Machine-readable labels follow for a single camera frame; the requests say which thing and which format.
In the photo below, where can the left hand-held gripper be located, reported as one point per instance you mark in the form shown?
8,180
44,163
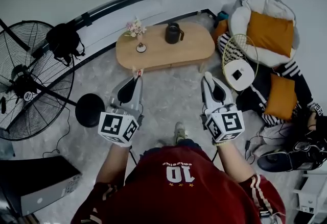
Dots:
116,126

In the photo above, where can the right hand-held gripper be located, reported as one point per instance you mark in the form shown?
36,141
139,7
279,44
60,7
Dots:
227,123

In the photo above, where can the red tag tea bag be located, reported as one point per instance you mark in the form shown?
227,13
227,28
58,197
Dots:
139,72

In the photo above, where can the black teapot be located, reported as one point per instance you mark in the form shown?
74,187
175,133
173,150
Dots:
173,33

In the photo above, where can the person's left forearm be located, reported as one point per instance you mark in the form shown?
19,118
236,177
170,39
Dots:
112,164

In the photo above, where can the person's right forearm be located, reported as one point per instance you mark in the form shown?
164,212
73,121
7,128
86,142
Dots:
233,161

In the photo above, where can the white bean bag chair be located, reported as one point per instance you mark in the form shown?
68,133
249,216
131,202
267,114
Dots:
238,17

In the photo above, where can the black bag on stand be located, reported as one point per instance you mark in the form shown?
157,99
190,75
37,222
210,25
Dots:
65,40

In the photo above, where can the small black square device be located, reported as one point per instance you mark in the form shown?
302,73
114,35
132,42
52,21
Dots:
236,74

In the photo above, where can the small round candle holder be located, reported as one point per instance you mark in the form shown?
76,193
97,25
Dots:
141,48

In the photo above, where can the white round side table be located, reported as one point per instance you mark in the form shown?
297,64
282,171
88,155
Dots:
244,80

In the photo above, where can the oval wooden coffee table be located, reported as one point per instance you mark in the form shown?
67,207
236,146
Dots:
178,50

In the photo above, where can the vase with pale flowers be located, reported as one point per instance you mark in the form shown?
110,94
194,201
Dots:
135,28

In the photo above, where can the black round stand base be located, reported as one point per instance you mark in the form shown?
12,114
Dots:
90,110

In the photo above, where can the person's beige shoe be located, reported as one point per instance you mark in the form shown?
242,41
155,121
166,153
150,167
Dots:
179,129

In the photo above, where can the blue small object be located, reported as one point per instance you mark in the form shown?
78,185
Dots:
222,15

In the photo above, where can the small orange cushion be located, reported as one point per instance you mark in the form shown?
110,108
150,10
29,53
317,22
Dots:
282,96

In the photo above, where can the large orange cushion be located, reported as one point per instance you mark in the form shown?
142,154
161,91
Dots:
271,33

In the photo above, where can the black white striped blanket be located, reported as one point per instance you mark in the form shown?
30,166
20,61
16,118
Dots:
293,71

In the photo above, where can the large black floor fan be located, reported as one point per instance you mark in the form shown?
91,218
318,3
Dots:
28,82

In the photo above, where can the dark red jersey shirt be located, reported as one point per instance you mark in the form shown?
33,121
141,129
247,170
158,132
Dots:
178,187

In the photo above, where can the black and grey cardboard box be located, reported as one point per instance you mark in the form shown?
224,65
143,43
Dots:
38,184

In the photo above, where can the white shelf unit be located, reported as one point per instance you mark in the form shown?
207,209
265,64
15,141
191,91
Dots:
311,195

